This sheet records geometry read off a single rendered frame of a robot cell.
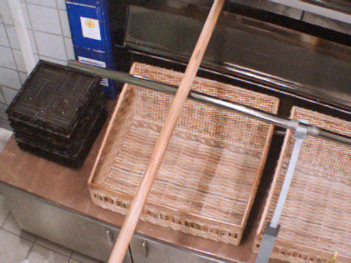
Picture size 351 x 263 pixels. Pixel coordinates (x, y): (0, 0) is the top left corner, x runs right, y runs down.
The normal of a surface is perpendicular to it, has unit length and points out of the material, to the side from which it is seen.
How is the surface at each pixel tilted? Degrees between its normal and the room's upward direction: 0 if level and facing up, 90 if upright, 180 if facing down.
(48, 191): 0
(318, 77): 70
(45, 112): 0
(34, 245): 0
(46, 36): 90
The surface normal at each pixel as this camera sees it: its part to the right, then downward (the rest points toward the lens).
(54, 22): -0.35, 0.76
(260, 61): -0.34, 0.51
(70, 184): -0.02, -0.59
